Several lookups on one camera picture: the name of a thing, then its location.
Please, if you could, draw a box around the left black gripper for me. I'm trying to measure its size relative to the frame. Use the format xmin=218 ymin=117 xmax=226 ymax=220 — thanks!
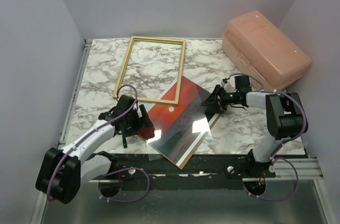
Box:
xmin=125 ymin=105 xmax=153 ymax=137

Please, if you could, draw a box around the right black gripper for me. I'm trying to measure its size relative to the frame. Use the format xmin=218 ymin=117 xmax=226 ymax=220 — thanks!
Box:
xmin=201 ymin=84 xmax=240 ymax=114

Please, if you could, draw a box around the clear acrylic sheet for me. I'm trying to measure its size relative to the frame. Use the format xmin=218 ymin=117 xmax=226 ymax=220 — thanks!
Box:
xmin=146 ymin=83 xmax=215 ymax=161

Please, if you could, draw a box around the sunset photo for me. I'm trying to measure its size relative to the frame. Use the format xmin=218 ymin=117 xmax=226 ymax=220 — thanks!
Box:
xmin=137 ymin=75 xmax=223 ymax=170

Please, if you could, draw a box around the green wooden picture frame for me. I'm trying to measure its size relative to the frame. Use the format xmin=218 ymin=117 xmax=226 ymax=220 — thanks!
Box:
xmin=113 ymin=36 xmax=186 ymax=105

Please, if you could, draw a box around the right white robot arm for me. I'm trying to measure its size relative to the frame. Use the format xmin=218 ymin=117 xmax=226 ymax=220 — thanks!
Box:
xmin=201 ymin=73 xmax=308 ymax=177

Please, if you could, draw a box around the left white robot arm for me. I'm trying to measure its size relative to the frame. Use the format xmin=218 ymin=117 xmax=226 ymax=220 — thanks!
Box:
xmin=35 ymin=95 xmax=155 ymax=204

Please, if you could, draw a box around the small green screwdriver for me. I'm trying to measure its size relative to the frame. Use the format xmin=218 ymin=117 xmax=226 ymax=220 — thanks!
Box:
xmin=122 ymin=134 xmax=128 ymax=149

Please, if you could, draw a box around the pink plastic storage box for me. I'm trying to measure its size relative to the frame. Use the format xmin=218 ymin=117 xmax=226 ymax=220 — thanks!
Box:
xmin=222 ymin=10 xmax=312 ymax=90

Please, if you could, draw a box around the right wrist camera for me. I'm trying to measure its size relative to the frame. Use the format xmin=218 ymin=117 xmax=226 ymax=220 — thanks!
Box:
xmin=222 ymin=75 xmax=252 ymax=93

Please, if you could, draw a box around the aluminium rail frame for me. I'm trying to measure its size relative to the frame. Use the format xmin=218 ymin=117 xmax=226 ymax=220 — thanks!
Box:
xmin=29 ymin=39 xmax=93 ymax=223

